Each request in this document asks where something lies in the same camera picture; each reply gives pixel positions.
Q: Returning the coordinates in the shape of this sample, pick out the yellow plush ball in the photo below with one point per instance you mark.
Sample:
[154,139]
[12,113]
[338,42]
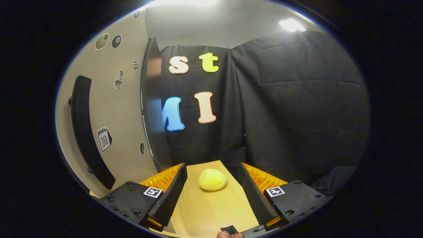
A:
[212,179]

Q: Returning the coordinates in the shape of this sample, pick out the black backdrop cloth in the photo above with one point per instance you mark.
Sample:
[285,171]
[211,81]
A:
[297,99]

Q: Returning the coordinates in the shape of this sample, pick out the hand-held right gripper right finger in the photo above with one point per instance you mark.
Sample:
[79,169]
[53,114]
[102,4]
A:
[254,195]

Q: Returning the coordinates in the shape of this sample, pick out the ceiling light panel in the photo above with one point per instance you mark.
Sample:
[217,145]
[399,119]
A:
[185,2]
[291,24]

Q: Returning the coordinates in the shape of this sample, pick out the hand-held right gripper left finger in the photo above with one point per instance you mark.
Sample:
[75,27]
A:
[172,191]

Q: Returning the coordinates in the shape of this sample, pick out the grey cabinet door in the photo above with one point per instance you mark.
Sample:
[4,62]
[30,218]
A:
[125,115]

